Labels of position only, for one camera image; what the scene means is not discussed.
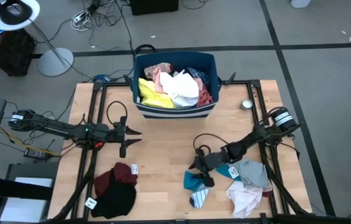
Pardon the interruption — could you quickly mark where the teal sock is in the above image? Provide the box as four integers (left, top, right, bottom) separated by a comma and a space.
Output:
215, 164, 241, 182
184, 170, 208, 192

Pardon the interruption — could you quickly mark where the blue plaid shirt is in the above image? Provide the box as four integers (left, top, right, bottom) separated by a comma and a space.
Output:
185, 67, 211, 90

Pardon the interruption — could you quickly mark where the black garment with drawstring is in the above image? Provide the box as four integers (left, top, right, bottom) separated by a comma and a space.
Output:
90, 169, 138, 220

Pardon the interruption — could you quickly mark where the yellow garment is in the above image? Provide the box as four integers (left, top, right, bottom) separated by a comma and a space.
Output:
138, 77, 176, 110

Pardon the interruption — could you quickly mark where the white round floor stand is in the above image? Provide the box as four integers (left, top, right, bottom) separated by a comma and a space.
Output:
0, 0, 75, 77

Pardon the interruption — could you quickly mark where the yellow cable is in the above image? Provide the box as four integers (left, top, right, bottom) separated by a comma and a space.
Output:
0, 126, 61, 156

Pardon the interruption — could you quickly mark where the white container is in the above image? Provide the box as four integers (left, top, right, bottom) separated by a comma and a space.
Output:
290, 0, 313, 9

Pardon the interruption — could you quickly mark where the navy and white striped sock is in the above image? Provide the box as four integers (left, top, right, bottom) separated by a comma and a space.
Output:
189, 187, 210, 209

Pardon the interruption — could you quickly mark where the black floor cable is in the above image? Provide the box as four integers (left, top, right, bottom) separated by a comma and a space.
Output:
113, 0, 134, 52

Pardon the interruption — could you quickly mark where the navy white striped fabric basket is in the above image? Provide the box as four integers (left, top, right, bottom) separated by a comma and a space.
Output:
131, 44, 222, 120

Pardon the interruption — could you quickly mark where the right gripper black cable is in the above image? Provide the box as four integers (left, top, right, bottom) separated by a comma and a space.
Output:
193, 133, 229, 153

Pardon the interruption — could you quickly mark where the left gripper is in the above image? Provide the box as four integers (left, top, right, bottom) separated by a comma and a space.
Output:
108, 116, 143, 159

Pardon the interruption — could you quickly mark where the white power strip with cables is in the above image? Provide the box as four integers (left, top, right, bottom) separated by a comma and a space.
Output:
71, 9, 93, 32

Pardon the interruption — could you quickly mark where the off-white thin garment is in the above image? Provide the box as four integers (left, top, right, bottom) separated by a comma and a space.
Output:
225, 180, 263, 219

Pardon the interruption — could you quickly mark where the grey garment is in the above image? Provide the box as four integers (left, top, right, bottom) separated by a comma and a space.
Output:
233, 159, 269, 189

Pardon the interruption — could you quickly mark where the black and white cart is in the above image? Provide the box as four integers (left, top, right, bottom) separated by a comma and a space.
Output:
0, 161, 60, 224

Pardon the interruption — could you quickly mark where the black box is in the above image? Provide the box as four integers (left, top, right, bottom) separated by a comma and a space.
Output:
129, 0, 179, 16

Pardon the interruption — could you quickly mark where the white garment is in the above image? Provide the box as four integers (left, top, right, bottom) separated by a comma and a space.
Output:
159, 70, 200, 108

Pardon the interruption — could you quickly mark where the pale pink garment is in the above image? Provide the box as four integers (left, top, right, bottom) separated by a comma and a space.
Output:
152, 66, 164, 94

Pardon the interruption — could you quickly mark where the black aluminium table frame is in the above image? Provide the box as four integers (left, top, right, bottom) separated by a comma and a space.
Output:
49, 79, 315, 224

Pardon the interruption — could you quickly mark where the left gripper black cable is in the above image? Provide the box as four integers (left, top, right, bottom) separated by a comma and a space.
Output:
106, 100, 129, 125

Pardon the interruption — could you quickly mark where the black equipment case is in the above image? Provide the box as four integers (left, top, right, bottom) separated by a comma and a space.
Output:
0, 26, 37, 77

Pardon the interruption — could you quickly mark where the maroon garment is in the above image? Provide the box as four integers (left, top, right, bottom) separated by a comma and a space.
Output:
93, 162, 138, 197

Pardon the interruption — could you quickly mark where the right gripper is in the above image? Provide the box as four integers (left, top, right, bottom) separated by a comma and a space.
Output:
189, 147, 230, 188

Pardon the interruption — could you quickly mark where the small round grey bowl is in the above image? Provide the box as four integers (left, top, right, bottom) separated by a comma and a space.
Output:
240, 98, 254, 111

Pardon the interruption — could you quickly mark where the black power adapter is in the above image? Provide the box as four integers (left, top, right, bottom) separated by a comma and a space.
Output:
23, 147, 54, 162

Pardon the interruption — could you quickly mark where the coral pink garment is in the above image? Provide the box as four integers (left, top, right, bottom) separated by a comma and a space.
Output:
193, 77, 214, 108

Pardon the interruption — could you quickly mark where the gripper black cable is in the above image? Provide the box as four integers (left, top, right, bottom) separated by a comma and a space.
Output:
106, 100, 129, 125
193, 133, 229, 153

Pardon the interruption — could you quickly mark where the dark red garment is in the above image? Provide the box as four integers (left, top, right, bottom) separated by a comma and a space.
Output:
261, 182, 273, 198

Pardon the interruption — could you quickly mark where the beige garment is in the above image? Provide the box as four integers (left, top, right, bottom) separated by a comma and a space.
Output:
144, 62, 174, 80

